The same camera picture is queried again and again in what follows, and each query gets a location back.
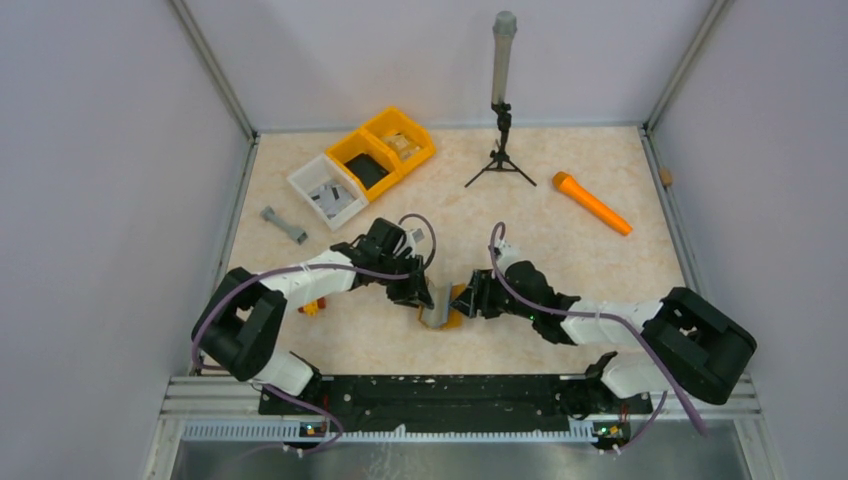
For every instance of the grey microphone on stand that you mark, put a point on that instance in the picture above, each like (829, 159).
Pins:
(504, 31)

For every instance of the grey parts in white bin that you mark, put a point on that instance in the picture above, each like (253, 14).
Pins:
(331, 198)

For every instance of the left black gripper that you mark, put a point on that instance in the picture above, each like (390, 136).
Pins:
(422, 296)

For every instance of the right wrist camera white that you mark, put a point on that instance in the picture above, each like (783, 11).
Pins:
(505, 255)

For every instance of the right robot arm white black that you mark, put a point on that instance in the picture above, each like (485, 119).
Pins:
(677, 342)

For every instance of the small wooden block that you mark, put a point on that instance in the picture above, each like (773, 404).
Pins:
(666, 177)

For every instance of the black tripod stand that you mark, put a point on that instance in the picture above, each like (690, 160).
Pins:
(500, 160)

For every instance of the yellow red toy block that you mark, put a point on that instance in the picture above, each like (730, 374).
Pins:
(314, 307)

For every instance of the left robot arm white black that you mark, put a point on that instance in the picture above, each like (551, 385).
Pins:
(240, 326)

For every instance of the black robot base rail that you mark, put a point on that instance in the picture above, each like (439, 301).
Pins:
(462, 404)

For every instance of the black item in bin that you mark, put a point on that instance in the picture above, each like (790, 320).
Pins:
(367, 170)

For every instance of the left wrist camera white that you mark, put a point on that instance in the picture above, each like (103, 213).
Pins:
(410, 244)

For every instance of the grey toy dumbbell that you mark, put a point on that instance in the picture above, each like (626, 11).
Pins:
(295, 233)

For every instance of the orange toy microphone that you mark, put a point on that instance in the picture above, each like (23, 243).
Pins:
(570, 187)

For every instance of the yellow double storage bin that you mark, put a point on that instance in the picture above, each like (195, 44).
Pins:
(367, 138)

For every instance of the white storage bin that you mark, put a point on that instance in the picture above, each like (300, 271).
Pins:
(322, 169)

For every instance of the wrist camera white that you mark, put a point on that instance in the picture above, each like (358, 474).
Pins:
(505, 255)
(410, 244)

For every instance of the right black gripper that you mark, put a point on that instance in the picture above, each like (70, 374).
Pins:
(471, 300)

